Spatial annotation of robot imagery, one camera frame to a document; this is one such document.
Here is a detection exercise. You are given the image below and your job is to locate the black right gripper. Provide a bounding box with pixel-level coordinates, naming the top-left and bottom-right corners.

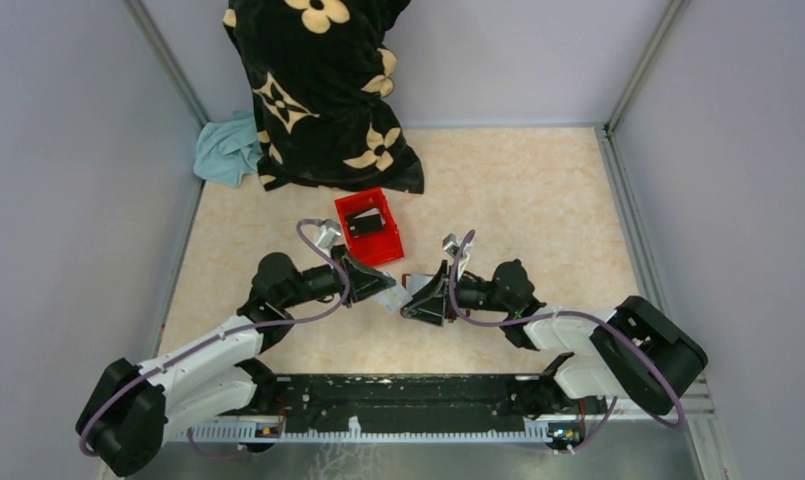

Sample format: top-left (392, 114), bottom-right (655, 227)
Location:
top-left (403, 259), bottom-right (512, 326)

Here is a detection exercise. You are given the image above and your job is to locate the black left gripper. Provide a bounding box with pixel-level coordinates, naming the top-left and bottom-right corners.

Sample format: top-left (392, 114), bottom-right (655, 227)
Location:
top-left (280, 243), bottom-right (396, 308)

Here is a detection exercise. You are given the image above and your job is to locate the black VIP credit card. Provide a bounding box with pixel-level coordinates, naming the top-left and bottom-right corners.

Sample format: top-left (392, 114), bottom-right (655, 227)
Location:
top-left (344, 209), bottom-right (385, 238)

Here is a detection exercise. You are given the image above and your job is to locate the red leather card holder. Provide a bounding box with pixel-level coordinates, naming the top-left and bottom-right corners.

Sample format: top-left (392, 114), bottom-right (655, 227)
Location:
top-left (403, 273), bottom-right (458, 324)

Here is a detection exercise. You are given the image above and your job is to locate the white credit card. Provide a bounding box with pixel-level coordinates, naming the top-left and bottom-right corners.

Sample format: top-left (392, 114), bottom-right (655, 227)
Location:
top-left (375, 285), bottom-right (412, 314)

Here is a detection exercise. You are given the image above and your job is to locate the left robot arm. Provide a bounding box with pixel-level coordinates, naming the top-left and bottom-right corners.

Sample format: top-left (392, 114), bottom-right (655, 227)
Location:
top-left (75, 246), bottom-right (396, 477)

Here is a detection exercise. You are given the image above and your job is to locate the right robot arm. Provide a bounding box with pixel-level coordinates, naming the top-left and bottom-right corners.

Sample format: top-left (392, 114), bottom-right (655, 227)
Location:
top-left (400, 260), bottom-right (708, 416)

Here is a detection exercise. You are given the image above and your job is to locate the red plastic bin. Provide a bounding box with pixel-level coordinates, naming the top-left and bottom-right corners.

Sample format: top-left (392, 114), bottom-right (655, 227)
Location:
top-left (334, 188), bottom-right (405, 267)

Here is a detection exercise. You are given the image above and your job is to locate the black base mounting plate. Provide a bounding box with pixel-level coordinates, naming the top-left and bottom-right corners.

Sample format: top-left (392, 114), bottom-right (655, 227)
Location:
top-left (214, 372), bottom-right (609, 419)

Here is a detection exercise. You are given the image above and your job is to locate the light blue cloth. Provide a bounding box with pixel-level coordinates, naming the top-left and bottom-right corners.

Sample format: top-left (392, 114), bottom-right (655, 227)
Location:
top-left (193, 110), bottom-right (261, 188)

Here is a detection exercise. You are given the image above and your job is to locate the aluminium frame rail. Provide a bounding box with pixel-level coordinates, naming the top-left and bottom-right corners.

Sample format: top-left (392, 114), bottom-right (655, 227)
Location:
top-left (113, 372), bottom-right (716, 444)

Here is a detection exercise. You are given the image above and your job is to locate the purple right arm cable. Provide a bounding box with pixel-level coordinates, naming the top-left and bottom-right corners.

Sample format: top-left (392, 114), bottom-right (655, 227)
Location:
top-left (447, 229), bottom-right (687, 454)

